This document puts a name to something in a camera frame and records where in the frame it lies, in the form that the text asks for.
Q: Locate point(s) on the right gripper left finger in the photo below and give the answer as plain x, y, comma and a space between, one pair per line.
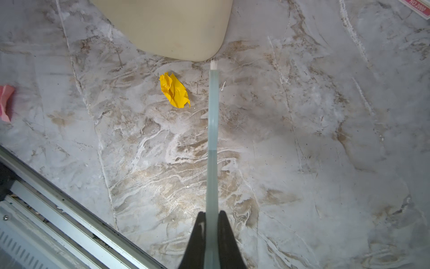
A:
193, 257

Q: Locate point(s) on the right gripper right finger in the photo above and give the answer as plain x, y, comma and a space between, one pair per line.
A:
229, 253

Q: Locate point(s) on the teal hand brush white bristles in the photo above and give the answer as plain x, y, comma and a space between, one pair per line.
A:
211, 257

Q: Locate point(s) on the cream trash bin yellow bag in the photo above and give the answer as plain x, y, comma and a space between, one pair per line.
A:
185, 30

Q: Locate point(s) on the yellow paper scrap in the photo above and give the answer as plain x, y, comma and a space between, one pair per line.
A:
174, 90

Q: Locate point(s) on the pink paper scrap far left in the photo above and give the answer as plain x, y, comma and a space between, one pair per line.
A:
6, 93

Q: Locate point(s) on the small card box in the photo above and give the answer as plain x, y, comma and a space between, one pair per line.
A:
421, 7

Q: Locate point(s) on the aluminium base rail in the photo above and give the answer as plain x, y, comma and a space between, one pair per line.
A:
43, 228

